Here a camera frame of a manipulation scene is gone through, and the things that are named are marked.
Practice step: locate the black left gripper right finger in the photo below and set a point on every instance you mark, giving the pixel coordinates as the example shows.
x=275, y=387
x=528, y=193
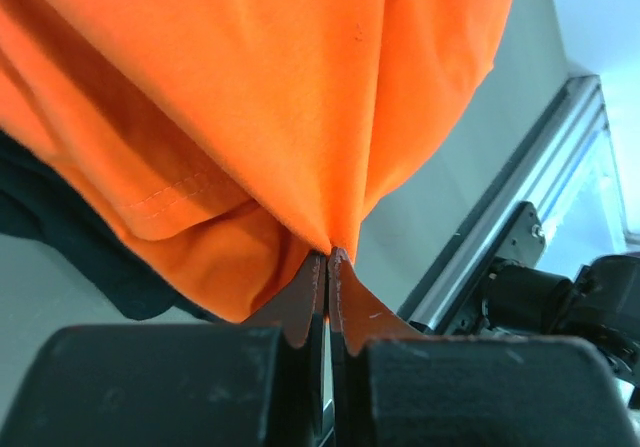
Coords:
x=394, y=386

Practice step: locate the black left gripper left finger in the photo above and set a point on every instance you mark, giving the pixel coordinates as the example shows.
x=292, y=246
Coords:
x=257, y=383

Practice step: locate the orange t shirt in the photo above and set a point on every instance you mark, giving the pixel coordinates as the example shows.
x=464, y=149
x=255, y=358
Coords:
x=222, y=140

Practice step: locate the black t shirt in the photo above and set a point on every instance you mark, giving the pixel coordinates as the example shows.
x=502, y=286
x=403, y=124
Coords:
x=37, y=204

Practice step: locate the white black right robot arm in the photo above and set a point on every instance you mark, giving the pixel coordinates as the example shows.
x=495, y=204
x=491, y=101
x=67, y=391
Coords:
x=525, y=303

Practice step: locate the aluminium rail frame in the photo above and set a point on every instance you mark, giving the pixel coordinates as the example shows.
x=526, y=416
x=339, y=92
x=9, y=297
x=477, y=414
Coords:
x=557, y=203

